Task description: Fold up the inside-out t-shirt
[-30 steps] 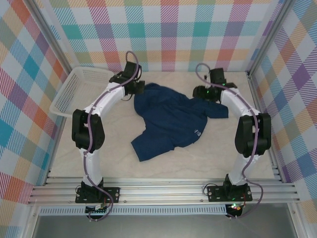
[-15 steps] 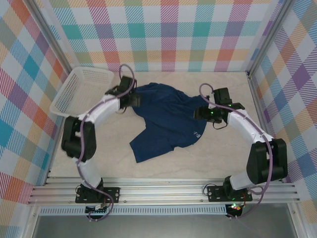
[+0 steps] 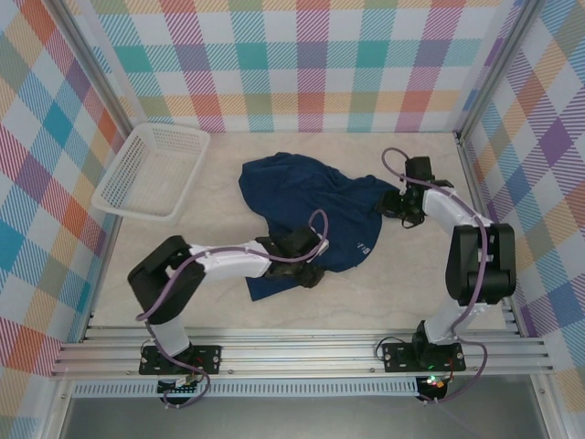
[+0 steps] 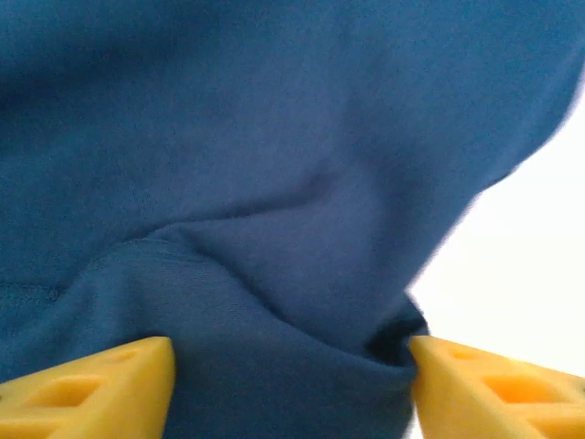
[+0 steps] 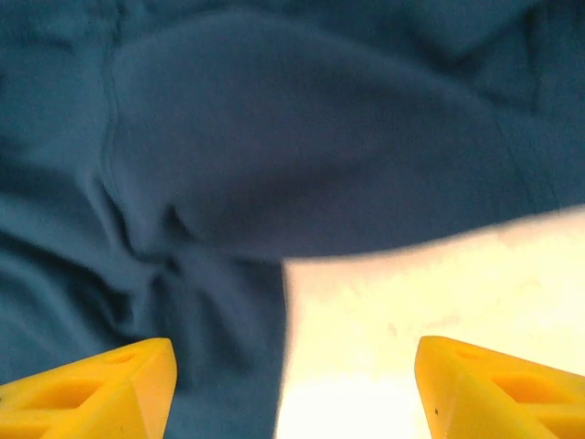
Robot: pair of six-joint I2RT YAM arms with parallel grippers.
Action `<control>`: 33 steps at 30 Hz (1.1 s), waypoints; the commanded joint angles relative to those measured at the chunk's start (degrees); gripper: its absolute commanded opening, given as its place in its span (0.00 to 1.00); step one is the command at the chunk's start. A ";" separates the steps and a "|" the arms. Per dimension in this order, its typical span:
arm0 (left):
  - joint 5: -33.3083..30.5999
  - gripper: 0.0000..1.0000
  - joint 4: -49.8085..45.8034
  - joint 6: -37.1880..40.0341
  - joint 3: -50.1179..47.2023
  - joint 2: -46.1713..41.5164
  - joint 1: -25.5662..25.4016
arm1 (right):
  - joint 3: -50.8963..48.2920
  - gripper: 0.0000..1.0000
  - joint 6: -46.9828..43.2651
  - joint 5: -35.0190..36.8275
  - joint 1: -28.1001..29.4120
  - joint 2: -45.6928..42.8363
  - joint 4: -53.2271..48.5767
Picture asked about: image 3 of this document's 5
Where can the navy blue t-shirt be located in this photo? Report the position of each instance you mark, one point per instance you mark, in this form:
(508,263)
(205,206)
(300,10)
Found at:
(297,192)

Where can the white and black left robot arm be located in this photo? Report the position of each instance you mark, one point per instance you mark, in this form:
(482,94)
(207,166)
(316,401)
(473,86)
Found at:
(228,266)

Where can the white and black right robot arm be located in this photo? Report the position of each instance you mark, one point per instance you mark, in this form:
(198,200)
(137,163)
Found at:
(484,265)

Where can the white plastic mesh basket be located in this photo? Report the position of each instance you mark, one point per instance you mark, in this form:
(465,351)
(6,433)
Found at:
(151,174)

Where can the small electronics board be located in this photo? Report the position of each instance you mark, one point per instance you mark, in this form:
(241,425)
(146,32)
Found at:
(178,386)
(434,383)

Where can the aluminium side rail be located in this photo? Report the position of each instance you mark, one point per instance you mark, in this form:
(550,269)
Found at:
(475,183)
(103,270)

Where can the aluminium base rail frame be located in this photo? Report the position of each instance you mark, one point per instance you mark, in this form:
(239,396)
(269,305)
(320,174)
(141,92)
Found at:
(297,353)

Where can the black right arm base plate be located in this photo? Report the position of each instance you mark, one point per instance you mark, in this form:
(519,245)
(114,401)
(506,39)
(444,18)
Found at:
(397,356)

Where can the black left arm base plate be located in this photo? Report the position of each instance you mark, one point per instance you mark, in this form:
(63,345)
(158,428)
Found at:
(208,359)

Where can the aluminium corner post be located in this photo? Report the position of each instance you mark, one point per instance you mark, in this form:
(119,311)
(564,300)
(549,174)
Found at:
(91,59)
(498,64)

